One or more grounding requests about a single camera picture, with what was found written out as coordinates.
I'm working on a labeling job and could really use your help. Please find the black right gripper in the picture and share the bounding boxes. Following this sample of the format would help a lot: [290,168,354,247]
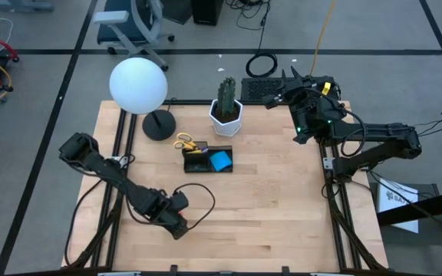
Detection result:
[280,65,347,145]

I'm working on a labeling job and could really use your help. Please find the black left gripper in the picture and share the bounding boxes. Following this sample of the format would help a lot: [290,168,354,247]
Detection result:
[143,189,190,241]

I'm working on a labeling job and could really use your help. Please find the black mesh desk organizer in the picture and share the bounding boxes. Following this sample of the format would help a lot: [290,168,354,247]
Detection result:
[181,141,234,174]

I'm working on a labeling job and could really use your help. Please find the blue sticky note pad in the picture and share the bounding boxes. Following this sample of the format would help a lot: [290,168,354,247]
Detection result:
[209,150,233,173]

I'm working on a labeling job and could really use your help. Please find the yellow handled scissors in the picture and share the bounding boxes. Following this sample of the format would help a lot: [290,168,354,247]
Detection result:
[173,132,203,154]

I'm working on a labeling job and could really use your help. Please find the blue grey office chair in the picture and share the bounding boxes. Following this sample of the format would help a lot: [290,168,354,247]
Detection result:
[93,0,176,72]

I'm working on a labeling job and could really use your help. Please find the black perforated box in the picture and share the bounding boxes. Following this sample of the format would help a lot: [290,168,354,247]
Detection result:
[240,76,335,103]

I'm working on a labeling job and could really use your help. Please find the green artificial cactus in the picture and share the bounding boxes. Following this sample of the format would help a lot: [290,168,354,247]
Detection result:
[216,76,237,118]

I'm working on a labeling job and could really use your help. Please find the white hexagonal plant pot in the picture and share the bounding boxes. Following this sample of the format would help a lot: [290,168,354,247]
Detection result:
[209,98,244,138]

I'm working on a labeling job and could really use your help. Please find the black floor box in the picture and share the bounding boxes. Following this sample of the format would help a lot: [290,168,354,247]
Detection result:
[190,0,225,27]

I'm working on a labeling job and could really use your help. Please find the white globe table lamp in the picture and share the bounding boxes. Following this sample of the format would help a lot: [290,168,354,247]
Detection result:
[108,57,177,142]

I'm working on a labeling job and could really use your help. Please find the white printed paper sign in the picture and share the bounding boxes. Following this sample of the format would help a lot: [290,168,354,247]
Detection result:
[376,178,420,234]

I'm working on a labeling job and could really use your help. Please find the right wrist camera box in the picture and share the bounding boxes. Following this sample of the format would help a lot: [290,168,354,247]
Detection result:
[262,93,288,111]

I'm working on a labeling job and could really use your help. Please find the coiled black cable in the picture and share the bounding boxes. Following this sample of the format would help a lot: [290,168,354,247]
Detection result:
[246,52,279,79]

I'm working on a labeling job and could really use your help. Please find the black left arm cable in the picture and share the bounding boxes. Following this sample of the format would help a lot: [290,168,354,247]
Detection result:
[127,182,216,231]

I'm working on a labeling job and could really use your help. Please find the yellow hanging cable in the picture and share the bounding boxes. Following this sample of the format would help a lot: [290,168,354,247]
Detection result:
[308,0,337,77]

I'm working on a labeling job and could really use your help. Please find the black aluminium table frame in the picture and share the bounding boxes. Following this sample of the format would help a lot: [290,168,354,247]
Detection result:
[61,99,389,276]

